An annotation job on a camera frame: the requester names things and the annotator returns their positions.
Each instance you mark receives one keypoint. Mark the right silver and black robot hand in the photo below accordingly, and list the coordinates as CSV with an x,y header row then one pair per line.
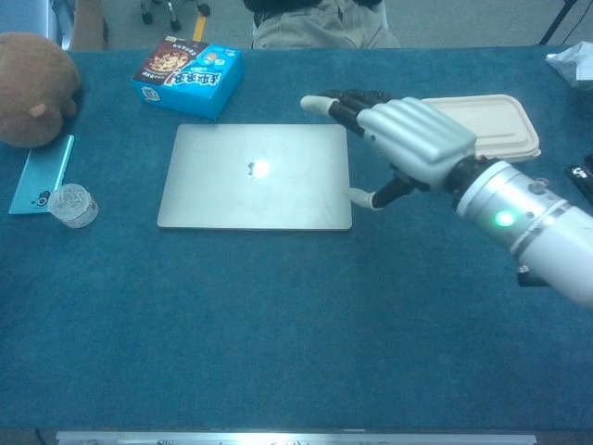
x,y
417,134

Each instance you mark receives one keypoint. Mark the silver laptop with apple logo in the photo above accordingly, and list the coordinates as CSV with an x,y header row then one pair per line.
x,y
255,194

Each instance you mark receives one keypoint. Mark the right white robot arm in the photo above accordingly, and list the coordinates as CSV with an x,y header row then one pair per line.
x,y
533,222

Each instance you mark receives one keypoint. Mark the beige lidded lunch box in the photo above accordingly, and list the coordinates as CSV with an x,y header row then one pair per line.
x,y
505,120

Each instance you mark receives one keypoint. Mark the seated person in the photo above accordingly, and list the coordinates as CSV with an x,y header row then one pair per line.
x,y
319,28

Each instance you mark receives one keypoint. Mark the black flat object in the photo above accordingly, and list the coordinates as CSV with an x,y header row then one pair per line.
x,y
583,178

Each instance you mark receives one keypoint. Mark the crumpled clear plastic bag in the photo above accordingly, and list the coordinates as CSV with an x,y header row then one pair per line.
x,y
574,65

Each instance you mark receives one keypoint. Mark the black tripod leg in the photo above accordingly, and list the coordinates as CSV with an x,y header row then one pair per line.
x,y
558,19

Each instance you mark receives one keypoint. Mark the blue chocolate cookie box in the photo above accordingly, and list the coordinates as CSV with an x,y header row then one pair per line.
x,y
194,81

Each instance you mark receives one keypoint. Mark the blue table cloth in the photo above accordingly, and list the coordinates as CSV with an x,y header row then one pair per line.
x,y
296,361

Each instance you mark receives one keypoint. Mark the brown cardboard box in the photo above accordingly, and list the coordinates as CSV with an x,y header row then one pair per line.
x,y
88,23

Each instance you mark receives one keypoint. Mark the clear plastic round jar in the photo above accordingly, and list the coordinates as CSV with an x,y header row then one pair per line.
x,y
71,206

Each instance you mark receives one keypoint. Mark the teal smartphone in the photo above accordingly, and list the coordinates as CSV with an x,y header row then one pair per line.
x,y
41,171

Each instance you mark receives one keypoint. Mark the brown plush toy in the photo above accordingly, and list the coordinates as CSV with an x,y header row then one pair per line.
x,y
32,88

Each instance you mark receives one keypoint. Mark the aluminium rail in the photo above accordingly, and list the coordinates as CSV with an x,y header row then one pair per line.
x,y
296,438

